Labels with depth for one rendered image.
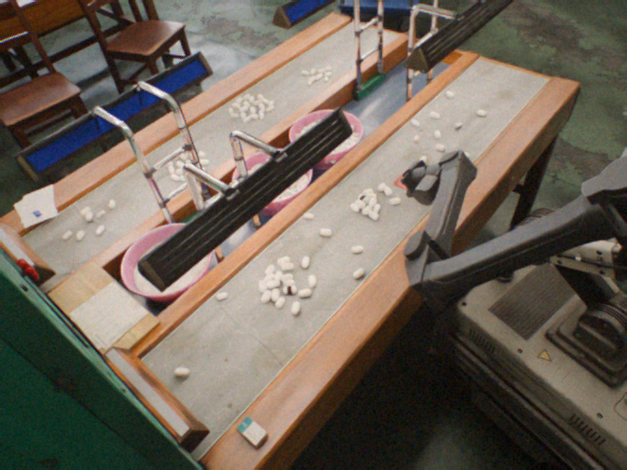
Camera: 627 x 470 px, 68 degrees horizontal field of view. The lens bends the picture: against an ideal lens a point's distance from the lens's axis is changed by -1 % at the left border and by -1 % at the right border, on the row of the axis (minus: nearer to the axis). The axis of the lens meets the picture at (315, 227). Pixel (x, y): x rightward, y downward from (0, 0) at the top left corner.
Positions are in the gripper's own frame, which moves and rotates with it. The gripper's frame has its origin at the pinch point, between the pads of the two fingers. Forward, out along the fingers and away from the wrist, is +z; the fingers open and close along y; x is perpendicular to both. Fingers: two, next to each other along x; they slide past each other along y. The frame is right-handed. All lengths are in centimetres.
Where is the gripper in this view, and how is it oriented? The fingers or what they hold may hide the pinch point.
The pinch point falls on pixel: (397, 183)
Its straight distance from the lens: 141.9
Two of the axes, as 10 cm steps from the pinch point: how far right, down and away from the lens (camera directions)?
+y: -6.5, 6.1, -4.6
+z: -5.3, 0.8, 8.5
